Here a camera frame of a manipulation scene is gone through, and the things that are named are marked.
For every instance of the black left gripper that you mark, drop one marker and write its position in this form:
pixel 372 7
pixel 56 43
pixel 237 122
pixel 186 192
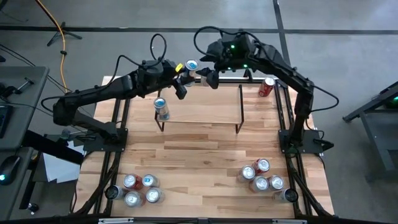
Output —
pixel 172 74

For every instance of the black caster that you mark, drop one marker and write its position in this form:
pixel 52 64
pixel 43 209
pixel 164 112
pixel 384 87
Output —
pixel 32 208

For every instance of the black clamp tool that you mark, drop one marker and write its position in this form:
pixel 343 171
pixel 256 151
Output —
pixel 12 90

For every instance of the white paper sheets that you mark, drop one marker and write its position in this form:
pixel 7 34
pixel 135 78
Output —
pixel 59 169

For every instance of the yellow tag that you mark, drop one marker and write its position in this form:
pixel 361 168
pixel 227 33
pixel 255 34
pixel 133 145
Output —
pixel 179 67

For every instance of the blue silver Red Bull can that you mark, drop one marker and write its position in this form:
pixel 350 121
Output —
pixel 191 65
pixel 150 180
pixel 161 110

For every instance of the grey desk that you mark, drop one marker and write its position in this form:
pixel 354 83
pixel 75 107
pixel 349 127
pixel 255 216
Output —
pixel 28 109
pixel 21 193

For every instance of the silver Diet Coke can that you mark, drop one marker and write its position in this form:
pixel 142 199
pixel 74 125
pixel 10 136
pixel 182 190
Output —
pixel 248 172

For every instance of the wooden shelf black metal legs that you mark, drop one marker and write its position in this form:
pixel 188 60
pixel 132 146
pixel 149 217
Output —
pixel 205 105

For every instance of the grey knob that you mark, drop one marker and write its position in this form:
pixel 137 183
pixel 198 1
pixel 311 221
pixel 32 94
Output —
pixel 65 134

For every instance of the red Coca-Cola can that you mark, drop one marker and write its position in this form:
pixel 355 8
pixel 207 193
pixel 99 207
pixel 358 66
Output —
pixel 262 165
pixel 265 88
pixel 132 181

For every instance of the black tripod base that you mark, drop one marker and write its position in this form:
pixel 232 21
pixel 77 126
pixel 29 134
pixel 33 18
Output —
pixel 63 32

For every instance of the silver frame bracket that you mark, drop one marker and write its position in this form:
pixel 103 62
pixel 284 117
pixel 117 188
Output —
pixel 289 221
pixel 115 220

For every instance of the black-topped slim can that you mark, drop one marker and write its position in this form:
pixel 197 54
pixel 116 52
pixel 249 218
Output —
pixel 112 192
pixel 290 195

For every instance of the black desk strut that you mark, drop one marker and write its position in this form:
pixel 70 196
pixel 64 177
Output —
pixel 49 146

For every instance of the silver drink can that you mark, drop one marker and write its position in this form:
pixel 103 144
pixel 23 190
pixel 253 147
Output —
pixel 260 183
pixel 133 198
pixel 276 182
pixel 154 194

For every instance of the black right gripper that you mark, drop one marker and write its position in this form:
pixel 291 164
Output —
pixel 213 82

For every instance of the white floral Celsius can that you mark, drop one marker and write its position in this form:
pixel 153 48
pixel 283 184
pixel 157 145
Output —
pixel 204 82

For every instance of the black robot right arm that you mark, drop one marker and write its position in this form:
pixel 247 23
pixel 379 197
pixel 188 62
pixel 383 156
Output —
pixel 303 109

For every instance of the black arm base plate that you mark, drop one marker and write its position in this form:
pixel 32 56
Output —
pixel 99 144
pixel 312 138

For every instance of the black aluminium table frame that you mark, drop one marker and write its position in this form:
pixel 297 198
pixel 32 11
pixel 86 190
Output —
pixel 233 81

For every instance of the grey side table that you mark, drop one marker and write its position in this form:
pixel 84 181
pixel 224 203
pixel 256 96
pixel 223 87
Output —
pixel 377 140

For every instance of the black keyboard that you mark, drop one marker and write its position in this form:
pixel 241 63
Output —
pixel 4 121

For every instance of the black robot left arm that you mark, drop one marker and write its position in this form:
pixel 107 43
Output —
pixel 99 88

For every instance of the black computer mouse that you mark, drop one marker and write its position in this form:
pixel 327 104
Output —
pixel 9 168

